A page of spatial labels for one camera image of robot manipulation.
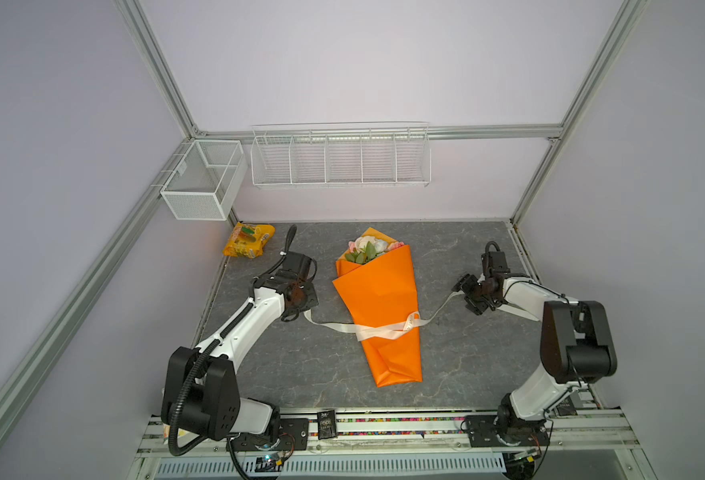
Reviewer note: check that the white mesh box basket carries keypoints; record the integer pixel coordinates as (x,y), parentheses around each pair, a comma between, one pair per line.
(205,181)

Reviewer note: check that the orange wrapping paper sheet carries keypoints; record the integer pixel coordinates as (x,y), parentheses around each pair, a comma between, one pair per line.
(380,292)

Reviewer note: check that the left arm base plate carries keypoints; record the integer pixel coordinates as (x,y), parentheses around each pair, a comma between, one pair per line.
(289,434)

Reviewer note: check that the yellow snack bag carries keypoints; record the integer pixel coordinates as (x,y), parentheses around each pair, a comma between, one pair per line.
(248,240)

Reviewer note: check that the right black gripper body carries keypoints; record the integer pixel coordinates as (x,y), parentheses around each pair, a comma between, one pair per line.
(474,293)

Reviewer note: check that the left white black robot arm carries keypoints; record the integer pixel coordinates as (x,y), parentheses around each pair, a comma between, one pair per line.
(201,399)

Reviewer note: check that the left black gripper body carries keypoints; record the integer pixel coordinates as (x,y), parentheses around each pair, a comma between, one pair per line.
(307,299)

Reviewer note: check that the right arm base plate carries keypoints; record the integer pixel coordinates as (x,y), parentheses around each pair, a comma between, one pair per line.
(487,430)

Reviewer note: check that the cream fake rose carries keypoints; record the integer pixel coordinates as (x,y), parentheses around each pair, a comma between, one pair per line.
(362,242)

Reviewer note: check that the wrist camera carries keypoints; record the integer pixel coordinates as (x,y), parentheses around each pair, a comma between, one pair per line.
(494,264)
(298,266)

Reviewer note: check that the cream printed ribbon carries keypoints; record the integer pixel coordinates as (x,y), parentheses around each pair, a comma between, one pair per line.
(390,331)

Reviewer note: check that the black box on rail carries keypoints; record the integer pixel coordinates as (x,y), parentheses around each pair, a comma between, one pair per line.
(327,424)

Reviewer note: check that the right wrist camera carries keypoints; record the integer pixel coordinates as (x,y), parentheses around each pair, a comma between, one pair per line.
(494,264)

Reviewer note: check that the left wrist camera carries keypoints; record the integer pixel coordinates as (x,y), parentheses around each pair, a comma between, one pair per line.
(298,266)

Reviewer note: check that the white fake rose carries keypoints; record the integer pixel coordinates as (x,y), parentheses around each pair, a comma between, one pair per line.
(372,252)

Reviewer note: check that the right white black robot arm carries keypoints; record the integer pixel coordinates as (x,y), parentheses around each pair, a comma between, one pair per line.
(575,349)

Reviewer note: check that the white wire shelf basket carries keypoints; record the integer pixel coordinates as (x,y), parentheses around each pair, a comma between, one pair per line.
(358,154)

